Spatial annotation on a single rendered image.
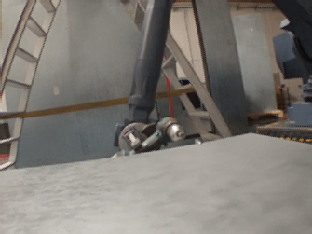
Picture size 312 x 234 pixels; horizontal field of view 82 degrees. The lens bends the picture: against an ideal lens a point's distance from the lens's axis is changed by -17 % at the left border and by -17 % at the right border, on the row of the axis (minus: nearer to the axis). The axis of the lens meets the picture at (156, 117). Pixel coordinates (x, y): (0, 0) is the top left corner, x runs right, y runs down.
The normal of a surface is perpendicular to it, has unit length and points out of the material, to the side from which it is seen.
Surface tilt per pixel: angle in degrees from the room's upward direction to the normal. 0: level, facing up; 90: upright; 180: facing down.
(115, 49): 90
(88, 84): 90
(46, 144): 90
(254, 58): 90
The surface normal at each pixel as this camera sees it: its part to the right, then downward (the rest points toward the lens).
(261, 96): -0.26, 0.08
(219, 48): 0.08, 0.04
